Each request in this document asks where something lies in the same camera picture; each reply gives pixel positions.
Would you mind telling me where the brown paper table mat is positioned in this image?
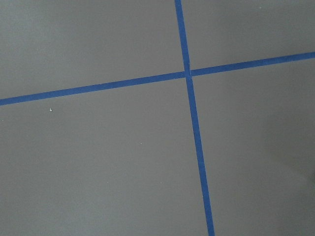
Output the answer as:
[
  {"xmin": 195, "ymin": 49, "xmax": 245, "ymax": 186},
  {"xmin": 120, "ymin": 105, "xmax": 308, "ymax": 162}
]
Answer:
[{"xmin": 0, "ymin": 0, "xmax": 315, "ymax": 236}]

